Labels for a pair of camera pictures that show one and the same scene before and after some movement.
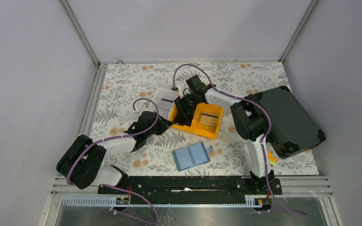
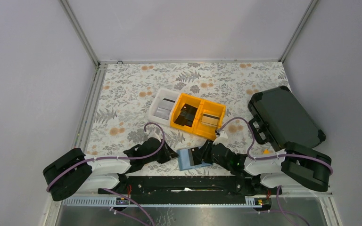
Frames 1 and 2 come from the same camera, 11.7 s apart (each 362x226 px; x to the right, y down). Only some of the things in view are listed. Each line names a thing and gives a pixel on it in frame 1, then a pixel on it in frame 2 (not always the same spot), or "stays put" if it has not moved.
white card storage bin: x=164 y=99 stays put
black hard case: x=292 y=128 stays put
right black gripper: x=183 y=110 -> x=208 y=146
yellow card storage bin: x=206 y=121 stays put
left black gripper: x=164 y=125 -> x=168 y=154
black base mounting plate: x=193 y=189 stays put
